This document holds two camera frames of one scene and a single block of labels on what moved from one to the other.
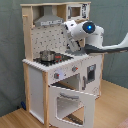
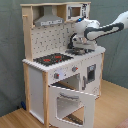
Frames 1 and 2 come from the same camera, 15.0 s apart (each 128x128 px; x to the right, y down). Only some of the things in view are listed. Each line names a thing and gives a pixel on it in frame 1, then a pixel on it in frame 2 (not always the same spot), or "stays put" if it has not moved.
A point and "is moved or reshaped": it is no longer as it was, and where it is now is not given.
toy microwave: x=74 y=11 stays put
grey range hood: x=48 y=18 stays put
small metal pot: x=47 y=55 is moved or reshaped
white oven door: x=70 y=109 stays put
